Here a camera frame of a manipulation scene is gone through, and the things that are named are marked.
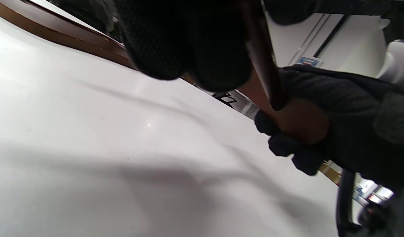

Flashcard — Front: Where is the person's right hand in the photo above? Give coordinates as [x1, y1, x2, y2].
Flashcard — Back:
[254, 64, 404, 191]

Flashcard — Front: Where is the right black white controller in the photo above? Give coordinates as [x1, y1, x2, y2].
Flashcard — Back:
[376, 39, 404, 87]

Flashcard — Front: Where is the wooden key rack top bar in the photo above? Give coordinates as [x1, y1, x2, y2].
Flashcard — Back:
[238, 66, 342, 185]

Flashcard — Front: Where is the person's left hand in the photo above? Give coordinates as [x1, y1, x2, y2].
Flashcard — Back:
[115, 0, 321, 93]

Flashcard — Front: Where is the wooden key rack base tray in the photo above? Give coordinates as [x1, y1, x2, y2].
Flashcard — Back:
[0, 0, 137, 70]

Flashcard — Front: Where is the wooden key rack rod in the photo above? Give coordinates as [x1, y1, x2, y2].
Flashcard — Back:
[240, 0, 288, 111]

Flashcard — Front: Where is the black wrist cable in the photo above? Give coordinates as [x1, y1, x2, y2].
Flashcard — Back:
[335, 170, 365, 237]

